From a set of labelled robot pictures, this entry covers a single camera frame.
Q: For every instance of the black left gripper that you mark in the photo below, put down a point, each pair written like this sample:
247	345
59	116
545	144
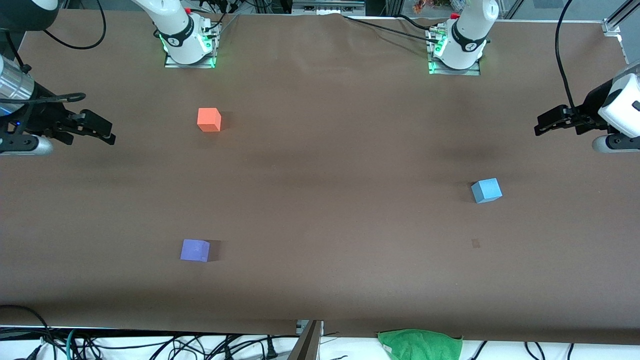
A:
588	110

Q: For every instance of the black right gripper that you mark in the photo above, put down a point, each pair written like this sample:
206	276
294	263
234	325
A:
41	116

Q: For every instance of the blue foam block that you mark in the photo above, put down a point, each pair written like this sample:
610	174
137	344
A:
486	191

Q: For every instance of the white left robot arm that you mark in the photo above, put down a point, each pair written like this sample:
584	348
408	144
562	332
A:
470	30

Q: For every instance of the orange foam block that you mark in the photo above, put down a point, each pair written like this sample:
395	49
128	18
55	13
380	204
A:
209	120

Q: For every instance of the purple foam block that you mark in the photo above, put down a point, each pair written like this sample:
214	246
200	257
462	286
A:
194	250

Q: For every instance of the aluminium corner profile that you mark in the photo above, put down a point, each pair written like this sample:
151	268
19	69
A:
617	20

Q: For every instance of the orange toy pile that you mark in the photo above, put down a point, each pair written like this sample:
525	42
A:
430	5

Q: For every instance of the brown table cover sheet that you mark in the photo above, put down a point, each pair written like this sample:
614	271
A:
320	200

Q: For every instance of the green cloth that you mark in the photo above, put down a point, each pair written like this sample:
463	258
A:
420	345

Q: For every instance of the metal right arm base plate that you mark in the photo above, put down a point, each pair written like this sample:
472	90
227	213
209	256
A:
172	64

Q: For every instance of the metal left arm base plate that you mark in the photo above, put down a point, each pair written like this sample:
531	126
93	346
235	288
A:
452	72

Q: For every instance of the aluminium frame rail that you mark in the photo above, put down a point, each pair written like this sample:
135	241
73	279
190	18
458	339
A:
327	6

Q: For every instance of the grey metal post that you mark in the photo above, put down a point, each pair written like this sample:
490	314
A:
306	345

